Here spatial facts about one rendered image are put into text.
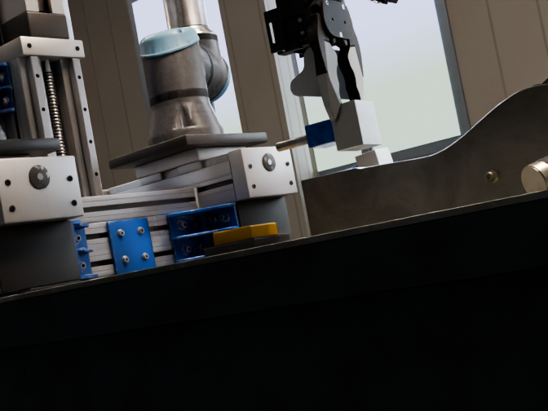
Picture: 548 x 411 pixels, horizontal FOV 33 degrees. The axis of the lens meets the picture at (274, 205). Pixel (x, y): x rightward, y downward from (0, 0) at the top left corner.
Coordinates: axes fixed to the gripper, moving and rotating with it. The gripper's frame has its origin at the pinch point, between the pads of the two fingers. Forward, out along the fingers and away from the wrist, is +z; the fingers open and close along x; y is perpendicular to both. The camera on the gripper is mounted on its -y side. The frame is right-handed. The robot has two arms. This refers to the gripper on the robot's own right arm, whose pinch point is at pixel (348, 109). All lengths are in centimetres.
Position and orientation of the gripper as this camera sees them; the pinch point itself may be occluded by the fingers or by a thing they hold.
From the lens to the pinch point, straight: 112.3
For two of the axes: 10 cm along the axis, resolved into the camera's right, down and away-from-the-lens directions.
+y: -8.2, 1.9, 5.4
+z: 1.8, 9.8, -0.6
